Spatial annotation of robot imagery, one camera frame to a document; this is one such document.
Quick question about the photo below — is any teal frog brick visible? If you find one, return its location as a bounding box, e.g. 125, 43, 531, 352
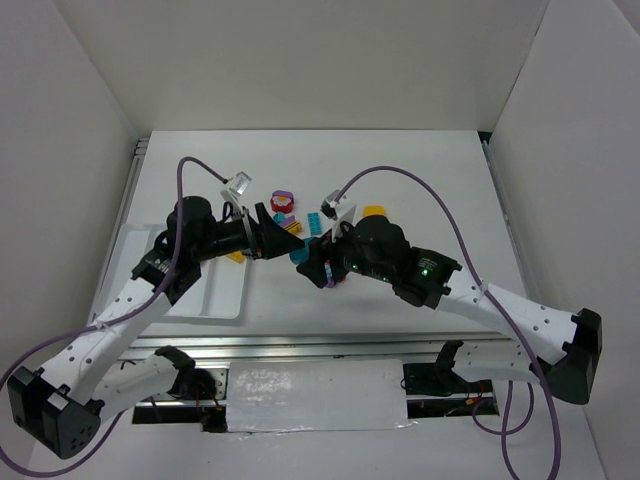
289, 237, 312, 265

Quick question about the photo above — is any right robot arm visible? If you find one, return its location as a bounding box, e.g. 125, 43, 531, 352
296, 215, 602, 405

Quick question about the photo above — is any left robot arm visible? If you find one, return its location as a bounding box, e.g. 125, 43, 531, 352
1, 196, 304, 460

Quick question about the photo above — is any teal purple brick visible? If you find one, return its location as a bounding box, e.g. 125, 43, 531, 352
273, 212, 296, 228

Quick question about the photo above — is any yellow striped brick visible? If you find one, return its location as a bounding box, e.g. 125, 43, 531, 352
284, 220, 303, 235

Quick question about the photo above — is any purple red flower brick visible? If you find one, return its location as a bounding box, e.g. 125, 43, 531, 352
270, 190, 295, 214

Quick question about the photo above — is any teal flat brick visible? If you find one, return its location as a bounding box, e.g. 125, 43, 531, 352
307, 212, 323, 236

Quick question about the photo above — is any yellow round brick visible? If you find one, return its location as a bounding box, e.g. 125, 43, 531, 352
362, 205, 386, 217

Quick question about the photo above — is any white divided tray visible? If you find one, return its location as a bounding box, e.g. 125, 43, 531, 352
93, 224, 249, 323

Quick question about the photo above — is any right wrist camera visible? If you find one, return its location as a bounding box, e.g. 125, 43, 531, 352
320, 190, 356, 242

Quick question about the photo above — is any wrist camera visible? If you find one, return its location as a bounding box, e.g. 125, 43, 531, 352
220, 171, 252, 215
320, 190, 356, 242

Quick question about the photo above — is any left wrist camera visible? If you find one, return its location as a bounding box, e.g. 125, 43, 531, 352
220, 171, 252, 215

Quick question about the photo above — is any aluminium frame rail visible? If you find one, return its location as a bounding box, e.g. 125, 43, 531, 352
119, 333, 512, 361

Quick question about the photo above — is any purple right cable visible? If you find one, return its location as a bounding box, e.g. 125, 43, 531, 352
339, 165, 564, 480

